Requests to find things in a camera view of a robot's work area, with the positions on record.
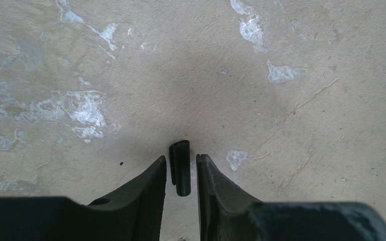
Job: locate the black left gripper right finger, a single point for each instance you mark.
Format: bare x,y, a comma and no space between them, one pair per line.
227,212

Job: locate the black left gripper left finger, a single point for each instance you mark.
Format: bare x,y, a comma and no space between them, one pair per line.
130,212

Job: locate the black marker cap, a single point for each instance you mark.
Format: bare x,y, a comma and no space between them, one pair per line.
179,157

